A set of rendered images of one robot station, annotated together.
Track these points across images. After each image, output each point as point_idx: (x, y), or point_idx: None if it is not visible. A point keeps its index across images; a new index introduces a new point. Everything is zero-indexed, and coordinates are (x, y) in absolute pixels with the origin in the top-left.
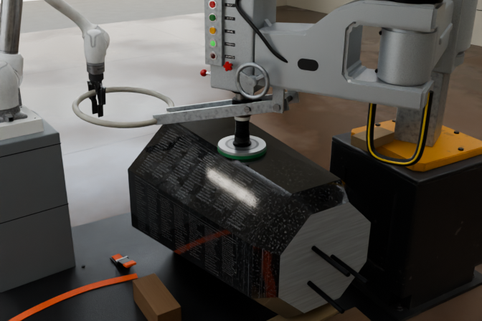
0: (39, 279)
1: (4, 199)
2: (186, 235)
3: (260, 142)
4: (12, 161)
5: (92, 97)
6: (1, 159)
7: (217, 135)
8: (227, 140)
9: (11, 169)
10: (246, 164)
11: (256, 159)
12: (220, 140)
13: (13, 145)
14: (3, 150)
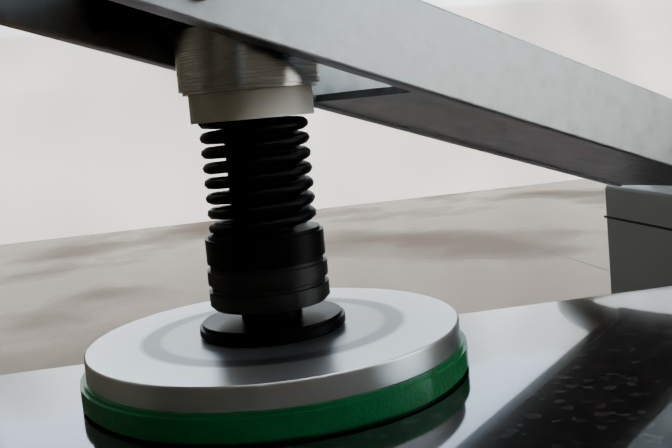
0: None
1: None
2: None
3: (212, 372)
4: (654, 247)
5: None
6: (639, 230)
7: (601, 328)
8: (379, 302)
9: (651, 269)
10: (47, 371)
11: (62, 398)
12: (384, 290)
13: (658, 202)
14: (642, 208)
